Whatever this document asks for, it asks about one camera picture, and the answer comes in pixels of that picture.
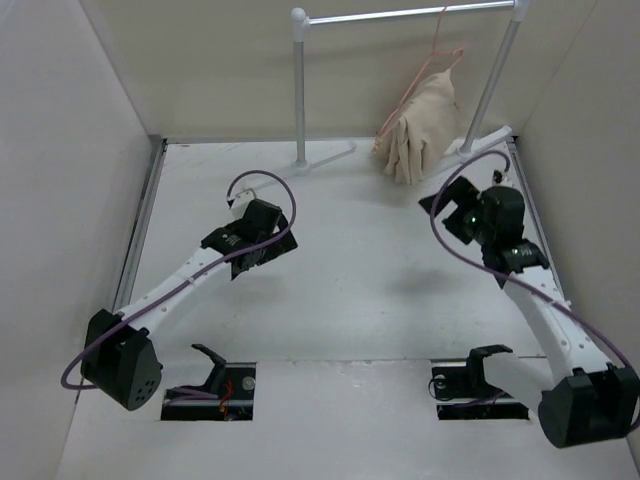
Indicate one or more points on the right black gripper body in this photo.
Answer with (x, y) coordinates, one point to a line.
(469, 223)

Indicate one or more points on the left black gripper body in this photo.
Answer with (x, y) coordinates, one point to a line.
(276, 248)

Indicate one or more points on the beige trousers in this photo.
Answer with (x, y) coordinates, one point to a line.
(417, 137)

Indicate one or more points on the pink wire hanger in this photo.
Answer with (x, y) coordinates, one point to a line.
(435, 52)

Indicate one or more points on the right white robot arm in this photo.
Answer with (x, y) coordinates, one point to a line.
(586, 398)

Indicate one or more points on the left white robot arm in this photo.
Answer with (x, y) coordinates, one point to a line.
(119, 357)

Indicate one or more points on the white clothes rack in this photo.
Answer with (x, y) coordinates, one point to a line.
(472, 143)

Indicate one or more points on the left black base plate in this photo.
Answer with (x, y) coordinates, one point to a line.
(226, 396)

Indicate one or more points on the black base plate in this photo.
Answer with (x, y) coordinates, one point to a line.
(458, 398)
(226, 396)

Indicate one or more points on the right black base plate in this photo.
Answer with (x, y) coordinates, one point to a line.
(458, 398)

